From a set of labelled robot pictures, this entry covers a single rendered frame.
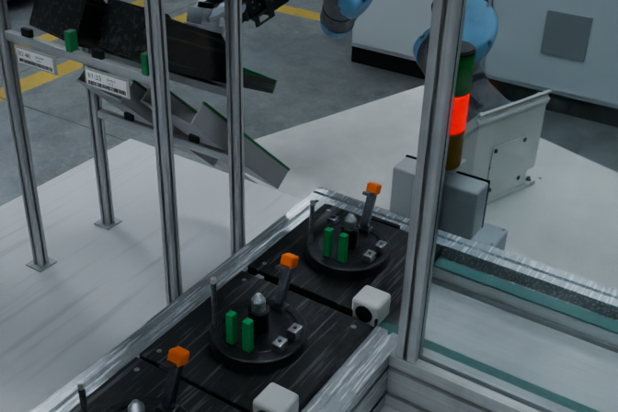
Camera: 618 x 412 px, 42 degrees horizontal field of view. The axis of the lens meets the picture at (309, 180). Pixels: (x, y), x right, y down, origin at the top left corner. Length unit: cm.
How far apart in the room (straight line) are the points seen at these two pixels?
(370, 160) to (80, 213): 66
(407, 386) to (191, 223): 63
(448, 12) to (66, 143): 314
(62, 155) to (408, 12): 197
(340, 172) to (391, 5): 279
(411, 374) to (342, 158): 80
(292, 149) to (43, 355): 82
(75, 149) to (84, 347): 254
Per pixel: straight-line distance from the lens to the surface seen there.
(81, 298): 148
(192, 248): 157
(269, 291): 128
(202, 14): 152
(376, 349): 121
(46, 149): 389
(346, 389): 114
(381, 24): 461
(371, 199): 137
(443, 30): 95
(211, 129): 133
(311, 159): 188
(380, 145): 196
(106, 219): 165
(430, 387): 120
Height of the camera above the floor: 175
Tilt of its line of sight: 30 degrees down
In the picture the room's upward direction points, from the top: 2 degrees clockwise
